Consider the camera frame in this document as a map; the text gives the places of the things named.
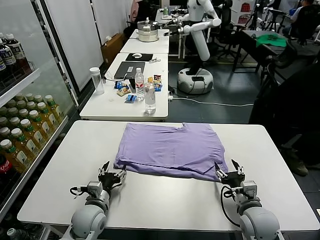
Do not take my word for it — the glass door drinks cooler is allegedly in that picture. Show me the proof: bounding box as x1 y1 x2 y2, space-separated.
0 0 82 240

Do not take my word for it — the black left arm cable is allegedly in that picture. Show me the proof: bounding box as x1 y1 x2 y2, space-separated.
69 186 88 201

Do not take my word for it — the white humanoid wheeled robot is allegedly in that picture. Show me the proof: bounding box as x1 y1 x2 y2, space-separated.
162 0 222 95

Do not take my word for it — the bottle with white green cap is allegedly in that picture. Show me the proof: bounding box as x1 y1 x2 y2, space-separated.
6 228 32 240

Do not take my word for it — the green cloth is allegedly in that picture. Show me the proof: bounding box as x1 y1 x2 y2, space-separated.
255 33 287 48

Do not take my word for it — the pink garment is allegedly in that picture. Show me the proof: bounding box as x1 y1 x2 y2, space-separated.
131 0 141 24

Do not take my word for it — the brown cardboard box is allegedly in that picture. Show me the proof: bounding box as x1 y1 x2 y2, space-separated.
100 33 125 65

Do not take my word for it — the white cooler shelf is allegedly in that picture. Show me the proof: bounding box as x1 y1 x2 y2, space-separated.
0 67 41 108

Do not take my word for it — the white box red print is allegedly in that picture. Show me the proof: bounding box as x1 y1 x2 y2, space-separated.
229 0 254 26

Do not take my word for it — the white floor cable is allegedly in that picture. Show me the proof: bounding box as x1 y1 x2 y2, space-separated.
172 96 255 108

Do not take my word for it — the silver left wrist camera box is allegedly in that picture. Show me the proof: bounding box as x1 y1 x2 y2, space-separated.
86 180 104 199

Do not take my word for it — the dark tea bottle white cap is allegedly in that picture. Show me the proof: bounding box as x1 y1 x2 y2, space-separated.
0 38 14 76
4 33 27 73

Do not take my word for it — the white rectangular table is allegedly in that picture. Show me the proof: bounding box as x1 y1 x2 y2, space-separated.
119 29 170 55
79 52 170 123

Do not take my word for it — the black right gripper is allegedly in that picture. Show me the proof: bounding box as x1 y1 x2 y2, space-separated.
213 159 245 189

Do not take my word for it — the water bottle red label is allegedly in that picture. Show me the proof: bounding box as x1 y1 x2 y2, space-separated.
134 67 146 102

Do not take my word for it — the cola bottle red label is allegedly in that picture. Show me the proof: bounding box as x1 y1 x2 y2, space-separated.
0 153 15 183

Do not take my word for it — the seated person dark shirt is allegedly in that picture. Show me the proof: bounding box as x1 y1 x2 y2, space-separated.
282 0 320 43

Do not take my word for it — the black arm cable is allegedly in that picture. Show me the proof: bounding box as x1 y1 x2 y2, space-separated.
220 184 243 228
69 186 88 201

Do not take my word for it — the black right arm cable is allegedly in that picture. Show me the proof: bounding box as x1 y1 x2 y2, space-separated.
220 184 243 228

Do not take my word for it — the black mouse pad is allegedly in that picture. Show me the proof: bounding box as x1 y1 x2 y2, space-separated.
124 53 154 63

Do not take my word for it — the clear jar white lid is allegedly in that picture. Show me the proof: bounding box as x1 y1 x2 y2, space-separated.
89 67 105 95

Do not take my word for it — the clear square bottle white cap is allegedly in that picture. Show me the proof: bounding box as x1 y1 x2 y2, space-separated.
143 83 157 115

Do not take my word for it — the black office chair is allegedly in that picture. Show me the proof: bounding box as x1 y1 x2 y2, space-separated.
217 0 245 61

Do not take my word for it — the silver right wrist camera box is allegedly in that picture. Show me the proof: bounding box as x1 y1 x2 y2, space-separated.
240 180 258 198

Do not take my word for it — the black closed laptop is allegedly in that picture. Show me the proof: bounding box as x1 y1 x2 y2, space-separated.
113 61 146 81

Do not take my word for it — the white steamer pot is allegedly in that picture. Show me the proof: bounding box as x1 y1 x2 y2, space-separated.
136 17 159 43

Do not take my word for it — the dark work table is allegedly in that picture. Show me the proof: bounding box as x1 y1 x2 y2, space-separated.
234 29 288 73

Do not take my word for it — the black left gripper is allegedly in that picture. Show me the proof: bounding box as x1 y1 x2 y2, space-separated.
97 160 127 193

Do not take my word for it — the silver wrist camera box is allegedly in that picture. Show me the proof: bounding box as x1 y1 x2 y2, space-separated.
86 180 104 199
240 180 258 198

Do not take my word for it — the purple t-shirt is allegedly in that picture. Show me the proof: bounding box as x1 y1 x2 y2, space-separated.
113 122 229 183

